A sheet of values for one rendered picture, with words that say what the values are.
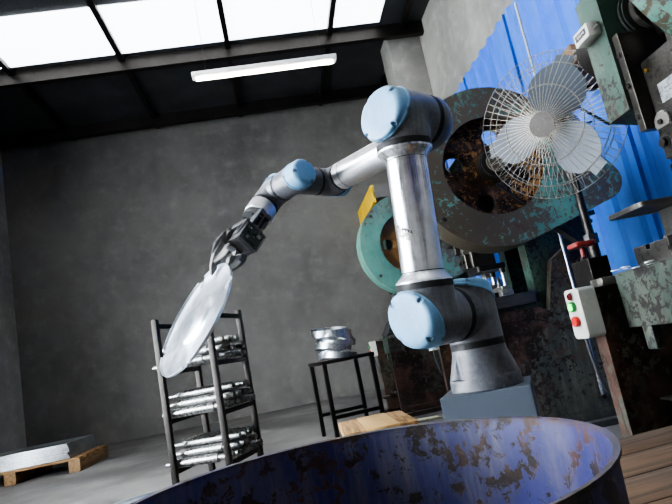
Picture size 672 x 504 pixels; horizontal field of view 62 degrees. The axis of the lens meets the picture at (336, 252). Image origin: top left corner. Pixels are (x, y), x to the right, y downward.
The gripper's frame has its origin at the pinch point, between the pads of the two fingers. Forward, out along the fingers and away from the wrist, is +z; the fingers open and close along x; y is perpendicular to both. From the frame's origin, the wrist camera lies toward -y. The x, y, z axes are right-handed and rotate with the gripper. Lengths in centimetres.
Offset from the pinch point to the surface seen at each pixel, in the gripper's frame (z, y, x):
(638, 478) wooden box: 32, 85, 35
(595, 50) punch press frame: -94, 72, 32
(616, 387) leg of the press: -23, 56, 90
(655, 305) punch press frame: -33, 72, 73
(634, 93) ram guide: -78, 79, 41
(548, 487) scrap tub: 46, 86, 13
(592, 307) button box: -36, 57, 72
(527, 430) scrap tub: 41, 85, 9
